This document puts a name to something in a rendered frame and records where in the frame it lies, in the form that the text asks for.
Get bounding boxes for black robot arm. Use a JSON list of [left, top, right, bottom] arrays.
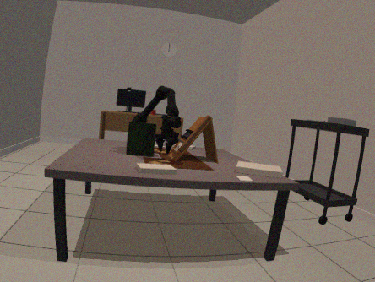
[[132, 86, 181, 138]]

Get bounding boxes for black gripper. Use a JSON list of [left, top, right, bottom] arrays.
[[153, 126, 179, 154]]

